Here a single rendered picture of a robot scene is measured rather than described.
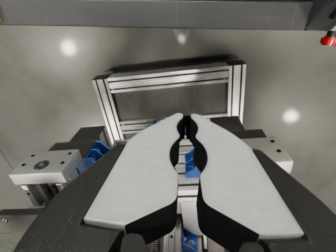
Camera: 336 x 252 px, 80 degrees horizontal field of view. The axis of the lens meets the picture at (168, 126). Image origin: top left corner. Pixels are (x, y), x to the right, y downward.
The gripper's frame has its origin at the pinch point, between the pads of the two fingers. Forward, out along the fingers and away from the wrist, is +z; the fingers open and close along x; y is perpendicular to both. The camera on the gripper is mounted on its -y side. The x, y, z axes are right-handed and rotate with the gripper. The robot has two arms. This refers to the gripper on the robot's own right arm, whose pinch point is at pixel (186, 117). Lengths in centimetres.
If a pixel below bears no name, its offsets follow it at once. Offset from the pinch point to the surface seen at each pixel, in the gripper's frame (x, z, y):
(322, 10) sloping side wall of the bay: 19.4, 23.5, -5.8
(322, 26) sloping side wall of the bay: 21.2, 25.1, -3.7
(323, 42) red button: 32, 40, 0
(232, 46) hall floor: 30, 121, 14
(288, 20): 16.1, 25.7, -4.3
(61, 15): -20.6, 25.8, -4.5
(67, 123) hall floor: -87, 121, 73
